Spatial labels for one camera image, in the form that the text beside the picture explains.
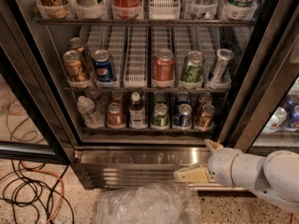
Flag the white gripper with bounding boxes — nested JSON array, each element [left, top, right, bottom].
[[174, 139, 242, 186]]

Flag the green can bottom shelf front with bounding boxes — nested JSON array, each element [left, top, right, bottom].
[[152, 104, 169, 128]]

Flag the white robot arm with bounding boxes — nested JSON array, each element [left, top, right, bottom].
[[174, 139, 299, 214]]

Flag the orange can bottom shelf front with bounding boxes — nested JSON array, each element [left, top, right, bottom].
[[196, 105, 216, 128]]

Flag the orange can shelf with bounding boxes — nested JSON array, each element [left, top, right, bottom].
[[196, 105, 216, 128], [197, 92, 212, 107]]

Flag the blue can bottom shelf front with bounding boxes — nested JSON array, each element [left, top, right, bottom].
[[174, 104, 192, 128]]

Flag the blue can shelf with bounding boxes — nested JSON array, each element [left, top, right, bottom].
[[174, 104, 192, 128], [175, 91, 190, 105]]

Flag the orange can bottom shelf rear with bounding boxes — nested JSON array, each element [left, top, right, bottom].
[[197, 92, 212, 107]]

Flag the blue can bottom shelf rear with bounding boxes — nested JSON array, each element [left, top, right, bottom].
[[175, 91, 190, 105]]

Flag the green can bottom shelf rear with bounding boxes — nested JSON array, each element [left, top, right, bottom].
[[153, 91, 166, 105]]

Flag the white can right compartment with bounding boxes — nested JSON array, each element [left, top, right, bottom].
[[263, 106, 287, 133]]

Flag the green can middle shelf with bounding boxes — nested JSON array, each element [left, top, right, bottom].
[[180, 50, 205, 83]]

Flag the red can middle shelf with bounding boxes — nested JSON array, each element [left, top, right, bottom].
[[152, 49, 175, 82]]

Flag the red can bottom shelf front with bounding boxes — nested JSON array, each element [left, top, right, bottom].
[[107, 103, 124, 126]]

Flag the blue can right compartment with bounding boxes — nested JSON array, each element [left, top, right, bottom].
[[281, 94, 299, 132]]

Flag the silver slim can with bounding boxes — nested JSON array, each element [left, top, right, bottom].
[[208, 49, 234, 83]]

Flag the red can bottom shelf rear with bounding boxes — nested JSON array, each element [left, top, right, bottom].
[[110, 91, 125, 105]]

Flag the stainless steel fridge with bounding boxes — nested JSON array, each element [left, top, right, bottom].
[[0, 0, 299, 193]]

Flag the blue pepsi can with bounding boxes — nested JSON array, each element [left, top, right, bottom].
[[93, 49, 117, 82]]

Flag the gold can middle shelf front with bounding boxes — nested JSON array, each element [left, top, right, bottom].
[[63, 50, 90, 82]]

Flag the empty white tray top shelf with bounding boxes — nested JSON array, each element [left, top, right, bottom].
[[149, 0, 181, 21]]

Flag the gold can middle shelf rear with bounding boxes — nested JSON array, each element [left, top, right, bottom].
[[67, 36, 93, 70]]

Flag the fridge sliding glass door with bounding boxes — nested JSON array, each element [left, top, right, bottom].
[[0, 0, 76, 164]]

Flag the clear plastic bag bin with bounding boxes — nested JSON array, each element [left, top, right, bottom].
[[96, 181, 201, 224]]

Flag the brown juice bottle white cap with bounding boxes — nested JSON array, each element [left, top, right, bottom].
[[129, 91, 147, 129]]

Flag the clear water bottle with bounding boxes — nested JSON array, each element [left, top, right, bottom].
[[77, 95, 103, 129]]

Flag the black cable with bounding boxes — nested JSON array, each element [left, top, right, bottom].
[[0, 159, 76, 224]]

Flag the orange cable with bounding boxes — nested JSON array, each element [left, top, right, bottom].
[[20, 161, 65, 224]]

